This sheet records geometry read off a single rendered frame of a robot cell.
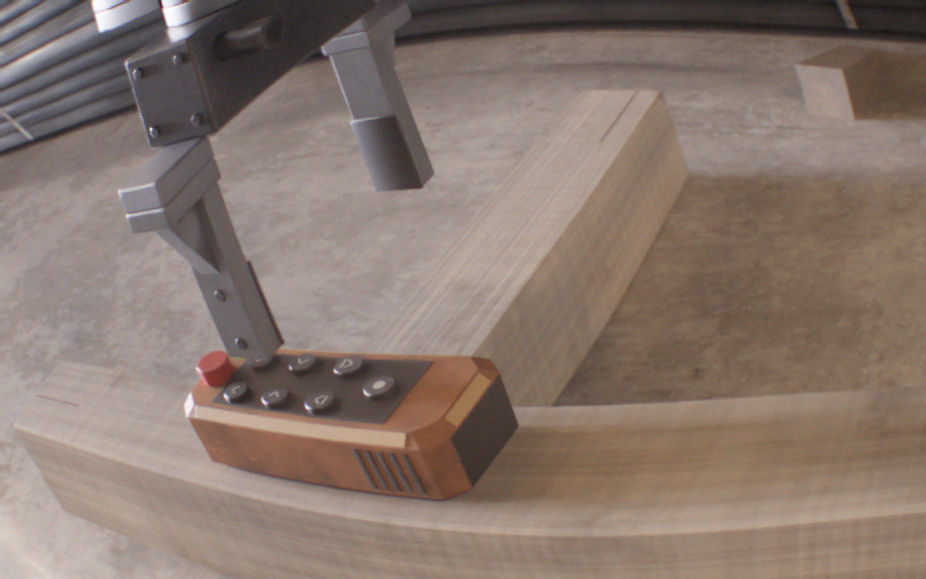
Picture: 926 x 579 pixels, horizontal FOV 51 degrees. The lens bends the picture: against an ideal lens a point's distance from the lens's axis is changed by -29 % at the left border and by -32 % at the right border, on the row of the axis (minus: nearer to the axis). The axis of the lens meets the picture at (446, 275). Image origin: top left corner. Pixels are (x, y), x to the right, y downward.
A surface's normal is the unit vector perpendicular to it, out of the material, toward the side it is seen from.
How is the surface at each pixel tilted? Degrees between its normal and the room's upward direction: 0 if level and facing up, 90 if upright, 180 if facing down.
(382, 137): 90
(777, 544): 90
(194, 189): 90
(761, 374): 0
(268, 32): 90
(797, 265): 0
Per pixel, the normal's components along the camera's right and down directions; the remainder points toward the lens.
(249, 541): -0.45, 0.55
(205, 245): 0.83, -0.02
